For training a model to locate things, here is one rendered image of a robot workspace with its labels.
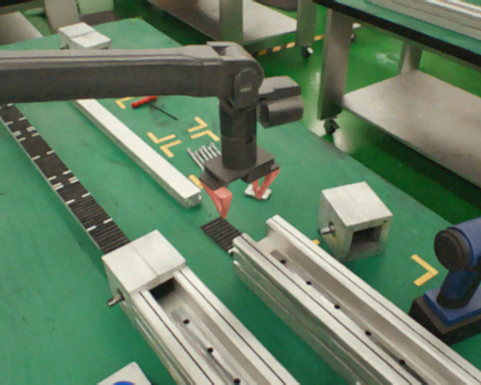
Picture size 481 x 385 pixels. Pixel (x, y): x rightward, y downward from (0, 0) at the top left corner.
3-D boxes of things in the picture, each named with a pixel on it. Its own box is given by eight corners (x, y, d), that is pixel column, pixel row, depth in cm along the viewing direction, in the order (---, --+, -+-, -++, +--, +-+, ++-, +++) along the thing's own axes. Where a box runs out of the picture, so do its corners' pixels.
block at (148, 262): (99, 302, 78) (86, 264, 72) (163, 268, 84) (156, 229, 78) (124, 339, 72) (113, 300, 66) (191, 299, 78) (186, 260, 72)
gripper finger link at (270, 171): (280, 201, 83) (281, 158, 77) (248, 219, 80) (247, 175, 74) (255, 184, 87) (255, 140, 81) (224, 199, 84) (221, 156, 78)
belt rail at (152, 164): (30, 63, 155) (27, 54, 153) (41, 60, 157) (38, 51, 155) (185, 209, 96) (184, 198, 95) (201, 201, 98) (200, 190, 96)
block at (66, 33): (58, 57, 159) (50, 30, 153) (88, 49, 164) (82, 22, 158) (68, 66, 153) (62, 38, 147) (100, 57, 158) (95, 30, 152)
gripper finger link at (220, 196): (257, 214, 80) (257, 170, 75) (224, 233, 77) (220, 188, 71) (233, 195, 85) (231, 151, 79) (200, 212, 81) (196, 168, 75)
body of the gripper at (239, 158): (276, 166, 77) (276, 127, 73) (226, 191, 73) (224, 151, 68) (251, 149, 81) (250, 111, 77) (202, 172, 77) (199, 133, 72)
